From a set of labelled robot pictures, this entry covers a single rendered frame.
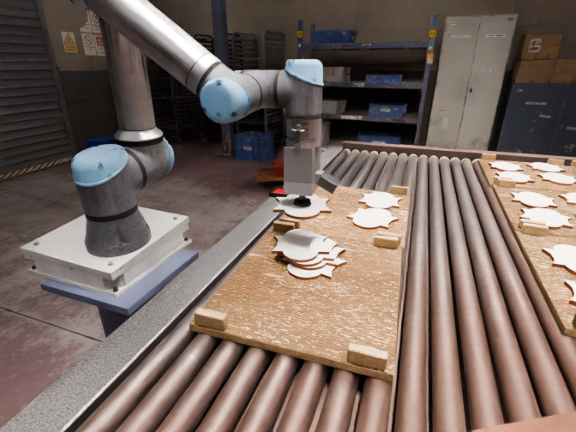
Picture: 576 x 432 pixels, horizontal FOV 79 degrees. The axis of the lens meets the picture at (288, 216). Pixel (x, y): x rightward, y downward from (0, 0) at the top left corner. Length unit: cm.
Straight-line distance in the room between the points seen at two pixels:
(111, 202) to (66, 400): 41
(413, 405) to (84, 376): 49
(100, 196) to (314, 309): 52
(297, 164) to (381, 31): 537
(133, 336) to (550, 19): 598
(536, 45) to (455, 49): 92
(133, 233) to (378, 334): 60
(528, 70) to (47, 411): 563
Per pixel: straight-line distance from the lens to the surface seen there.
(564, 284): 93
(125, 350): 68
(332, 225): 100
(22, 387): 215
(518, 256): 105
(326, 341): 61
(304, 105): 72
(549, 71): 574
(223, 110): 62
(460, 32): 545
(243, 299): 70
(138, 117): 94
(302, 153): 73
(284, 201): 82
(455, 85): 545
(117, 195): 87
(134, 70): 92
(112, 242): 91
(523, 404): 65
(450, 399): 61
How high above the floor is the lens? 136
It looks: 24 degrees down
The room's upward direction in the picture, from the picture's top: straight up
